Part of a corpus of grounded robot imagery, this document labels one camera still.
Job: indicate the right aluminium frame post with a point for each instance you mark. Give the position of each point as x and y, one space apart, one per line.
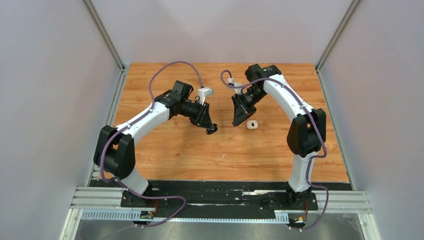
352 7

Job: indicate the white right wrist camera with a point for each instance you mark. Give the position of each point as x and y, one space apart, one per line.
236 86

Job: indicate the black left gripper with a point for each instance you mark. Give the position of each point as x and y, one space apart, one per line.
205 118

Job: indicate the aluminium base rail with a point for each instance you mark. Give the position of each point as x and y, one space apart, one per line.
113 198

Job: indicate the left aluminium frame post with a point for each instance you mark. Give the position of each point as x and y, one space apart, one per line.
96 19

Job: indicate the black earbud charging case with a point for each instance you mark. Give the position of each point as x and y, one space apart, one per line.
212 130

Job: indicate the aluminium frame post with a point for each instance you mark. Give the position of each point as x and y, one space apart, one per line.
96 19
352 7

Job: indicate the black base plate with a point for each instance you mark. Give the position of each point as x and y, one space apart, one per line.
159 188

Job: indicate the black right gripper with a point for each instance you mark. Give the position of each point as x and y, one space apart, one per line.
241 116

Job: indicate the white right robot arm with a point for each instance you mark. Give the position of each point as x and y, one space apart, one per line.
307 132

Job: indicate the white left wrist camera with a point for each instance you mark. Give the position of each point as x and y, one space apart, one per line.
203 93

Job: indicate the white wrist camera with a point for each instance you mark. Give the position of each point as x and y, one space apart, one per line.
203 93
236 86

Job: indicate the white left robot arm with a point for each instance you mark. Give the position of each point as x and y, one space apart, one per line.
115 149

